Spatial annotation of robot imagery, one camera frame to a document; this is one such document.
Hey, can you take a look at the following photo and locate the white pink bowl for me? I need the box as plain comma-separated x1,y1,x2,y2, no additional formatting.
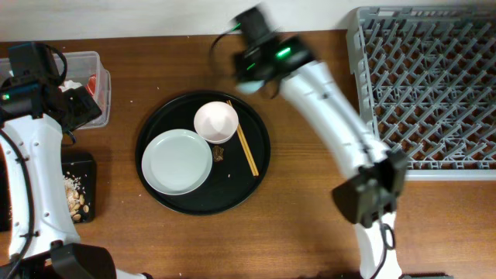
194,102,239,144

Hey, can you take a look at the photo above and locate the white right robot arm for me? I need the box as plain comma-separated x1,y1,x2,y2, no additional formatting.
233,33,408,278

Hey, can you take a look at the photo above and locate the black rectangular food bin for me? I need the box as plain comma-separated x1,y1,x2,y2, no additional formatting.
1,152,97,232

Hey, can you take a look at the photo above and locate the clear plastic bin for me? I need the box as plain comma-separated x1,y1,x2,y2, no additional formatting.
1,51,111,129

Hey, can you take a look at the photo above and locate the light grey plate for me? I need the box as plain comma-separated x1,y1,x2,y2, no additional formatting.
141,129,213,195

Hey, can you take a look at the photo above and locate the brown food scrap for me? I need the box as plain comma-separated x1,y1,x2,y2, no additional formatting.
212,146,224,162

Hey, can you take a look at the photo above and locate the round black tray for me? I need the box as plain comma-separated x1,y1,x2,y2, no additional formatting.
135,90,271,215

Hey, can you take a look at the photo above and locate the light blue cup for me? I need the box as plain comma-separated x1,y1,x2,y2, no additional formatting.
236,81,265,95

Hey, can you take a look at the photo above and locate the wooden chopstick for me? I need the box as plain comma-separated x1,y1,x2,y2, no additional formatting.
226,99,260,177
235,126,257,177

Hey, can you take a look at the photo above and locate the grey dishwasher rack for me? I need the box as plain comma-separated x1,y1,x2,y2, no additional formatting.
346,5,495,181

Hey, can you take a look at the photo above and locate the pile of rice and seeds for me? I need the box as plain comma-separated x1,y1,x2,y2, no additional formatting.
64,173,90,223

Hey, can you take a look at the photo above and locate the white tissue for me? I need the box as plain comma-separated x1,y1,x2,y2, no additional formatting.
59,80,82,92

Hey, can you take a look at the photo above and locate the red strawberry snack wrapper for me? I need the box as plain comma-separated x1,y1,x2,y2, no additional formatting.
85,74,97,98

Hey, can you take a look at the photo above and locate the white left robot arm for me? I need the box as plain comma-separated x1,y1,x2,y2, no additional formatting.
1,74,132,278

